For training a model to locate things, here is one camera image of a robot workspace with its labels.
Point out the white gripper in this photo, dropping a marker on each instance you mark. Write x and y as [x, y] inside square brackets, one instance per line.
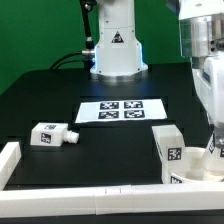
[208, 77]

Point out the white round stool seat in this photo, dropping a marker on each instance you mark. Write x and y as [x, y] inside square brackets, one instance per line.
[197, 172]

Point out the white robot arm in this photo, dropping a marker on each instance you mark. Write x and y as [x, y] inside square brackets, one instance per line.
[118, 54]

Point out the white marker paper sheet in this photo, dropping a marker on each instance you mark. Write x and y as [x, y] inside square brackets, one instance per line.
[123, 110]

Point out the white front barrier wall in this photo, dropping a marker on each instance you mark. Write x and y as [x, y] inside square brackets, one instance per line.
[111, 200]

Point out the white barrier wall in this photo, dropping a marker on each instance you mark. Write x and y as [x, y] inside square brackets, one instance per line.
[111, 200]
[9, 158]

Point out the white left barrier wall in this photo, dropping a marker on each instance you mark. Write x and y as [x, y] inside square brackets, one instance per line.
[9, 158]

